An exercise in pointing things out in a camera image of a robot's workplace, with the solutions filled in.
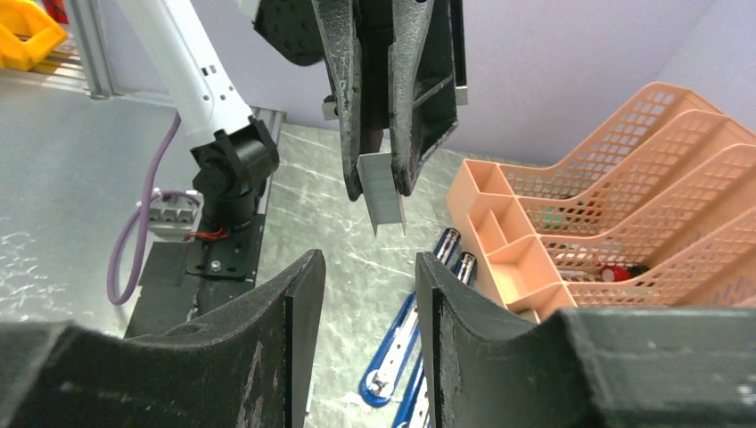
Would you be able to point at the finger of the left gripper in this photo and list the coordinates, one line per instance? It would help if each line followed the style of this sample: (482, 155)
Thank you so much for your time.
(426, 67)
(337, 29)

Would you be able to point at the orange plastic desk organizer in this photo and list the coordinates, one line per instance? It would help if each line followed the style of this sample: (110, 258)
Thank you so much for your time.
(668, 181)

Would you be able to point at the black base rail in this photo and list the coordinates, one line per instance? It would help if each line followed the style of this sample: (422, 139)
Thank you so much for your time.
(211, 236)

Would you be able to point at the red black bottle left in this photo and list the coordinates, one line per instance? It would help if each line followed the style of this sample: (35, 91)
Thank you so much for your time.
(613, 274)

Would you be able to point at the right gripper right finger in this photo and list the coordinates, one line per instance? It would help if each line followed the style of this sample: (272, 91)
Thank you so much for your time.
(582, 367)

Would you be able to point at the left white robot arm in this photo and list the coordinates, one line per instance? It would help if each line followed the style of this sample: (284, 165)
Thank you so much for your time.
(209, 103)

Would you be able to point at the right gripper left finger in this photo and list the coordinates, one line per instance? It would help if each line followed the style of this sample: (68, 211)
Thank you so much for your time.
(247, 363)

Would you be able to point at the blue stapler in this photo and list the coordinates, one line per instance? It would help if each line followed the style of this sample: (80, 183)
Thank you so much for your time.
(381, 377)
(415, 407)

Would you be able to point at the yellow plastic part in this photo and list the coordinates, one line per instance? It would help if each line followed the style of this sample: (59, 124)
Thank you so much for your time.
(28, 35)

